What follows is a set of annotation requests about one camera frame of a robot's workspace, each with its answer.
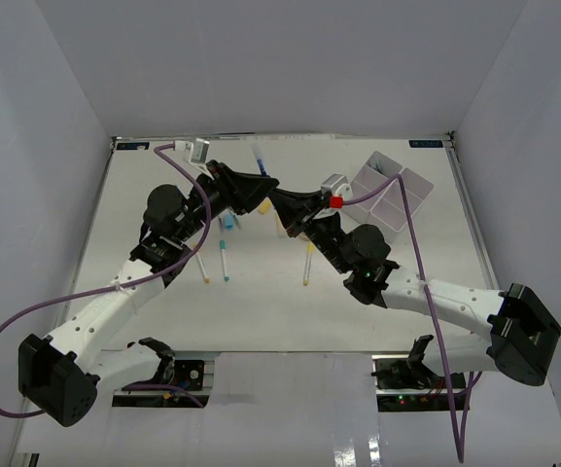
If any teal tipped white pen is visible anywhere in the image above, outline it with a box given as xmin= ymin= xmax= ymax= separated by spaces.
xmin=219 ymin=239 xmax=230 ymax=282

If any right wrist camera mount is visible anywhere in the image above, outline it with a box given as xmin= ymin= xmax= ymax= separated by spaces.
xmin=317 ymin=174 xmax=353 ymax=218

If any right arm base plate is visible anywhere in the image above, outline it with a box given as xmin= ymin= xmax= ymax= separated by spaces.
xmin=371 ymin=335 xmax=449 ymax=413

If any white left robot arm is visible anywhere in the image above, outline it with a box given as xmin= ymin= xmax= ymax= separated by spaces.
xmin=18 ymin=161 xmax=279 ymax=427

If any white divided organizer box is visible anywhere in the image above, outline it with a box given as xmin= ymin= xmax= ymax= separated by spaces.
xmin=342 ymin=151 xmax=434 ymax=241

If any blue pen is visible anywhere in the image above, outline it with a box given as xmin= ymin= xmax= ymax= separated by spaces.
xmin=251 ymin=142 xmax=268 ymax=176

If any orange tipped white pen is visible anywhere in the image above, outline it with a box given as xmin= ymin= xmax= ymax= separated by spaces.
xmin=194 ymin=253 xmax=210 ymax=284

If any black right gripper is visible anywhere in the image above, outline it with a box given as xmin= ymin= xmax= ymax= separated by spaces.
xmin=270 ymin=189 xmax=353 ymax=275

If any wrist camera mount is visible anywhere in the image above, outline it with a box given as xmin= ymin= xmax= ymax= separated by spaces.
xmin=173 ymin=138 xmax=210 ymax=173
xmin=317 ymin=174 xmax=353 ymax=218

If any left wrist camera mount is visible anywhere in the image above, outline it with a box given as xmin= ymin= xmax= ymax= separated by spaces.
xmin=173 ymin=138 xmax=210 ymax=173

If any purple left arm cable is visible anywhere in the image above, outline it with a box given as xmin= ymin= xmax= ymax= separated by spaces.
xmin=0 ymin=144 xmax=213 ymax=418

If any yellow tipped white pen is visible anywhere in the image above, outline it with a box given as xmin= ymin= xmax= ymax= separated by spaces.
xmin=302 ymin=242 xmax=314 ymax=287

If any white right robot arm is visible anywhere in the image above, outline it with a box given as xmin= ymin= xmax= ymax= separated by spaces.
xmin=269 ymin=189 xmax=561 ymax=388

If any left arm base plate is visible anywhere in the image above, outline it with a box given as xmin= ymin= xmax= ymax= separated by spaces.
xmin=112 ymin=360 xmax=215 ymax=409

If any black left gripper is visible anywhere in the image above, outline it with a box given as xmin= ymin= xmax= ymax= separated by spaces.
xmin=176 ymin=161 xmax=280 ymax=243

